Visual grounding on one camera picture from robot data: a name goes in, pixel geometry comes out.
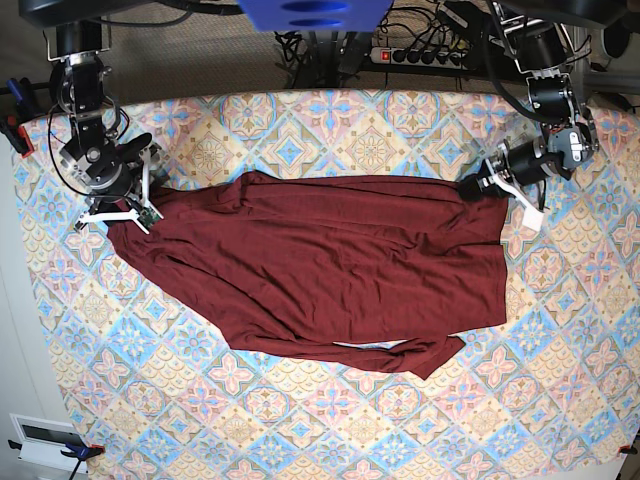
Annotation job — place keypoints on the patterned tablecloth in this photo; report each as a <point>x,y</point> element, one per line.
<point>555,389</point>

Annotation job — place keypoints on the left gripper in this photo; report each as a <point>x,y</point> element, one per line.
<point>531,163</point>

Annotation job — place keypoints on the blue orange clamp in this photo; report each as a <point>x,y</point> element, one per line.
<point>82,451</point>
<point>12,125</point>

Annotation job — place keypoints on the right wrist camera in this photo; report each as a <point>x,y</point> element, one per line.
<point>147,218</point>

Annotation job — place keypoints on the white wall vent box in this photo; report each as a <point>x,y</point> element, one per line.
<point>42,442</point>

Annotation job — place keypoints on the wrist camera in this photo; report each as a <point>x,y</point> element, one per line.
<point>147,218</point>
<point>533,219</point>

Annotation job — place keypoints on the blue orange clamp upper left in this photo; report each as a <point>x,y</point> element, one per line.
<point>12,125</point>

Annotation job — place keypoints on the white power strip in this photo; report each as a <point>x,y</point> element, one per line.
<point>416,57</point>

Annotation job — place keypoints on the dark red t-shirt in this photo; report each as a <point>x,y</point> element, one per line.
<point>379,273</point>

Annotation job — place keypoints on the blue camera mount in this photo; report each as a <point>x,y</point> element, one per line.
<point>315,15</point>

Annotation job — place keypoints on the orange clamp lower right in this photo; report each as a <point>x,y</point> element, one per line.
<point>628,450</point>

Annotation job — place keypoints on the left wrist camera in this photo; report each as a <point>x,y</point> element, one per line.
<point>533,219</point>

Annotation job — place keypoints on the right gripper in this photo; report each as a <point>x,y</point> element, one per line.
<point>118,178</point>

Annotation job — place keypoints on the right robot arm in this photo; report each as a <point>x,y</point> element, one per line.
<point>77,83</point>

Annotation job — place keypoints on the blue orange clamp lower left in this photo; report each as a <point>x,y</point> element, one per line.
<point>82,451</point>

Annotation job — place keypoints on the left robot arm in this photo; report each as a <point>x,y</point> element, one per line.
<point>529,57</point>

